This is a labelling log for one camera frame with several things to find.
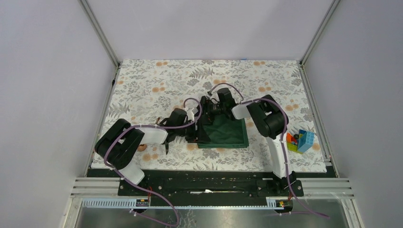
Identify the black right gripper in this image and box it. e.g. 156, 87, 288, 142
190, 96, 226, 126

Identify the floral patterned table mat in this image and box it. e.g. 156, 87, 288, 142
102, 59, 316, 171

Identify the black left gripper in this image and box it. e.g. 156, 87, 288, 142
175, 118, 211, 143

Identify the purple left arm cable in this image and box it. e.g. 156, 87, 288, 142
103, 97, 203, 227

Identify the dark green cloth napkin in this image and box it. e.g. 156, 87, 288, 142
197, 114, 249, 149

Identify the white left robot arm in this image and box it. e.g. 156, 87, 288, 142
94, 108, 201, 195

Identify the copper spoon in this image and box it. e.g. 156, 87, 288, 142
137, 144, 147, 152

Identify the colourful toy block stack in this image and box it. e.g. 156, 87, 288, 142
286, 129, 315, 154

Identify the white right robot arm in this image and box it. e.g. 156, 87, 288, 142
197, 88, 297, 197

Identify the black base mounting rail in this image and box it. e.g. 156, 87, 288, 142
86, 168, 305, 209

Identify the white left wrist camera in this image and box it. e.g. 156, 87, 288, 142
186, 108, 198, 122

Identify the black table knife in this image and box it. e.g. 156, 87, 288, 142
164, 142, 169, 155

